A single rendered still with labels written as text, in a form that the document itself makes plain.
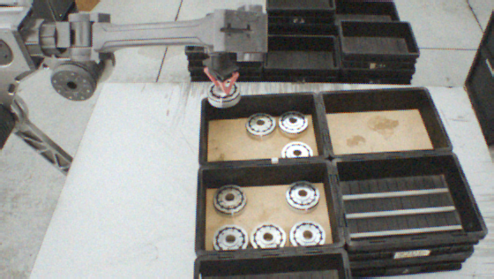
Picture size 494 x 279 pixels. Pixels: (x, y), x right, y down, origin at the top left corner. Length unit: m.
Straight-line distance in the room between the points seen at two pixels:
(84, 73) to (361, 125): 0.94
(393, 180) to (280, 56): 1.32
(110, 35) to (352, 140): 0.92
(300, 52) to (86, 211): 1.55
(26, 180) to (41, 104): 0.65
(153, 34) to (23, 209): 1.97
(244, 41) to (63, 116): 2.39
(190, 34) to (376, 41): 1.86
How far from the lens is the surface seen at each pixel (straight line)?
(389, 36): 2.66
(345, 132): 1.60
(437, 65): 3.36
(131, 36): 0.93
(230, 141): 1.56
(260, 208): 1.39
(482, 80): 2.86
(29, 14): 1.10
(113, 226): 1.60
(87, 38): 1.03
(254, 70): 2.38
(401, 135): 1.63
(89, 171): 1.77
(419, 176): 1.53
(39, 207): 2.69
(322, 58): 2.62
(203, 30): 0.83
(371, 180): 1.49
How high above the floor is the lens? 2.00
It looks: 48 degrees down
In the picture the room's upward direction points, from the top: 4 degrees counter-clockwise
